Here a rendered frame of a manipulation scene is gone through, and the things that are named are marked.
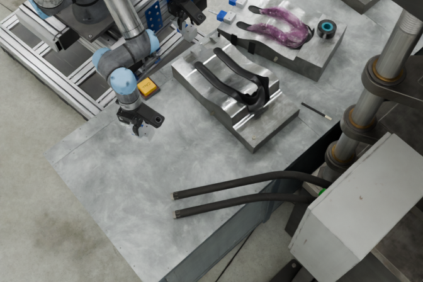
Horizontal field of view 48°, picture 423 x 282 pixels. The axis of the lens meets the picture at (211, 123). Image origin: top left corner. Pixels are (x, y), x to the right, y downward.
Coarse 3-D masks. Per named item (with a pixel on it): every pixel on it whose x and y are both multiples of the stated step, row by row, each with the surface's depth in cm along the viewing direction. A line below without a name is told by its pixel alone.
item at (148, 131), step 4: (120, 124) 180; (124, 124) 179; (144, 124) 177; (144, 128) 176; (148, 128) 176; (152, 128) 177; (144, 132) 175; (148, 132) 175; (152, 132) 178; (144, 136) 175; (148, 136) 175; (152, 136) 180; (144, 140) 178; (148, 140) 177
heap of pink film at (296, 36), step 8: (264, 8) 213; (272, 8) 209; (280, 8) 206; (272, 16) 207; (280, 16) 204; (288, 16) 206; (296, 16) 208; (256, 24) 207; (264, 24) 203; (288, 24) 206; (296, 24) 203; (304, 24) 206; (256, 32) 204; (264, 32) 201; (272, 32) 200; (280, 32) 202; (288, 32) 204; (296, 32) 203; (304, 32) 203; (280, 40) 201; (288, 40) 201; (296, 40) 201; (304, 40) 202
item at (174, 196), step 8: (248, 176) 173; (256, 176) 172; (264, 176) 171; (216, 184) 174; (224, 184) 173; (232, 184) 173; (240, 184) 172; (248, 184) 173; (176, 192) 177; (184, 192) 176; (192, 192) 176; (200, 192) 175; (208, 192) 175
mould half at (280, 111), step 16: (208, 48) 201; (224, 48) 201; (176, 64) 197; (192, 64) 197; (208, 64) 197; (224, 64) 197; (240, 64) 197; (256, 64) 195; (192, 80) 194; (224, 80) 194; (240, 80) 191; (272, 80) 187; (208, 96) 190; (224, 96) 186; (272, 96) 192; (224, 112) 183; (240, 112) 183; (256, 112) 189; (272, 112) 189; (288, 112) 189; (240, 128) 186; (256, 128) 186; (272, 128) 186; (256, 144) 182
